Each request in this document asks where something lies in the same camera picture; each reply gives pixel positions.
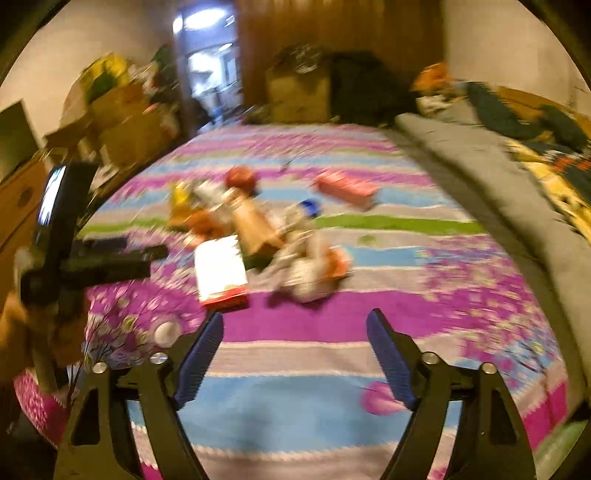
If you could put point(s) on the cardboard box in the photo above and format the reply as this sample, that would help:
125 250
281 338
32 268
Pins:
298 94

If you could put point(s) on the wooden cabinet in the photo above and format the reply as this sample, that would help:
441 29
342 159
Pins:
18 207

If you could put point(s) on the orange packet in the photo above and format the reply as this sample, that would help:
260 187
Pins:
337 263
203 225

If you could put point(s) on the pile of cardboard boxes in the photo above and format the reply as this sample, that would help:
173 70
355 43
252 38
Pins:
129 124

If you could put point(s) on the wooden wardrobe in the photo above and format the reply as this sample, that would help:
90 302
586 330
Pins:
369 27

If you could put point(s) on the white box with red edge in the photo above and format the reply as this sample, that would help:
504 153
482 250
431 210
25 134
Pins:
219 272

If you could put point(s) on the rolled beige towel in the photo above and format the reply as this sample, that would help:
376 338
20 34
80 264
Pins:
298 224

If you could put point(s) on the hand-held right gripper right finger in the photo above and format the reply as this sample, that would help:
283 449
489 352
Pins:
392 360

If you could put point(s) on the blue bottle cap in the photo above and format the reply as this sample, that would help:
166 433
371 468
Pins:
311 206

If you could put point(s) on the yellow and teal patterned blanket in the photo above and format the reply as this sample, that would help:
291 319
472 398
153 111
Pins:
531 120

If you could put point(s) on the dark bag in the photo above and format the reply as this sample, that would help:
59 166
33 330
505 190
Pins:
369 87

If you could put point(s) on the grey bundle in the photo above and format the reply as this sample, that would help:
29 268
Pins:
300 55

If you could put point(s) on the white round cap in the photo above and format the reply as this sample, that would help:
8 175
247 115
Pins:
167 333

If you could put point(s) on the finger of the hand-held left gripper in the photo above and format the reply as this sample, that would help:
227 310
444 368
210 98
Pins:
115 265
101 244

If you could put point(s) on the striped floral blanket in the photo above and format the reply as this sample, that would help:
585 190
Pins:
286 401

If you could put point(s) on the green scouring pad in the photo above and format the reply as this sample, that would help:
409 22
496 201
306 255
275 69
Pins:
257 263

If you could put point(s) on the yellow and green bag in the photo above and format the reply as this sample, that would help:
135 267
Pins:
104 76

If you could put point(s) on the person's left hand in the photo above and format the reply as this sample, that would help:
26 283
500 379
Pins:
71 332

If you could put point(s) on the grey quilt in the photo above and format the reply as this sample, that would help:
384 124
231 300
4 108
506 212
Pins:
485 161

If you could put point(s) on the white patterned cloth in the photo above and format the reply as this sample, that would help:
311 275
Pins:
436 102

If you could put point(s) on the red apple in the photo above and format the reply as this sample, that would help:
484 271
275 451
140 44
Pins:
241 179

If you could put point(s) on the silver white plastic wrapper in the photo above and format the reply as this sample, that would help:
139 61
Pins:
210 194

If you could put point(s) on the orange pillow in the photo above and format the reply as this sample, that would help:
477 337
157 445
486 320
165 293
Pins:
431 76

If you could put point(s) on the dark monitor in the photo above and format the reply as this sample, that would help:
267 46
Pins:
16 138

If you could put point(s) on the yellow small bottle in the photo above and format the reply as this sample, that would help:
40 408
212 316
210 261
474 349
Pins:
181 201

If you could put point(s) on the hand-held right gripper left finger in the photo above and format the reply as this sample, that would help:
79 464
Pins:
203 355

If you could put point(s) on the pink box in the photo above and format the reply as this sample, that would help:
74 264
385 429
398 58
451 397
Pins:
346 189

